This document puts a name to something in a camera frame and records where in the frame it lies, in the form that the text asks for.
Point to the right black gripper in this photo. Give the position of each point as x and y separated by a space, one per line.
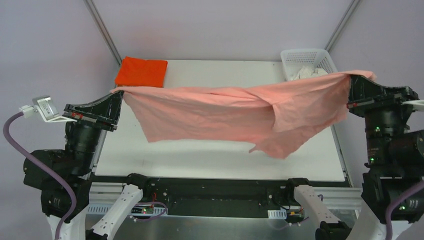
375 103

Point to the corner frame post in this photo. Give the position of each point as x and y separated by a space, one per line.
97 18
346 17

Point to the right white cable duct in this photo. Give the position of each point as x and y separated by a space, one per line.
280 214

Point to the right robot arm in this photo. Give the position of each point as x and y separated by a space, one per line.
393 187

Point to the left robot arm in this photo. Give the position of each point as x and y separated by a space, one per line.
63 175

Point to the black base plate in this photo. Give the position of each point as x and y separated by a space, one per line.
228 198

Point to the white crumpled t-shirt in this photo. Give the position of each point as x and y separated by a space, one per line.
308 72

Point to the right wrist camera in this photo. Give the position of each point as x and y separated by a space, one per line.
417 105

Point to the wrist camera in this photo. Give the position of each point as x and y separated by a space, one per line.
417 105
44 107

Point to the white cable duct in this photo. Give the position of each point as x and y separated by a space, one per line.
280 214
137 211

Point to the pink t-shirt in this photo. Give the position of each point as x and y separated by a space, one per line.
276 118

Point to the left corner frame post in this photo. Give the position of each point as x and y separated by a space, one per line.
97 18

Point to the aluminium rail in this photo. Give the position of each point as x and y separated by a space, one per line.
340 198

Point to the white plastic basket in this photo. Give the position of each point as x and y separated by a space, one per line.
294 59

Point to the right corner frame post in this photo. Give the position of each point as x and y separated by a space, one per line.
346 17

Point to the left white cable duct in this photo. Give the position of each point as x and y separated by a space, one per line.
137 211

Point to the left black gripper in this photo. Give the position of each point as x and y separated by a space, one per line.
90 117

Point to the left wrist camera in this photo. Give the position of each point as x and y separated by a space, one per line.
44 107

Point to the orange folded t-shirt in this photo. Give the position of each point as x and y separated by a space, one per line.
136 72

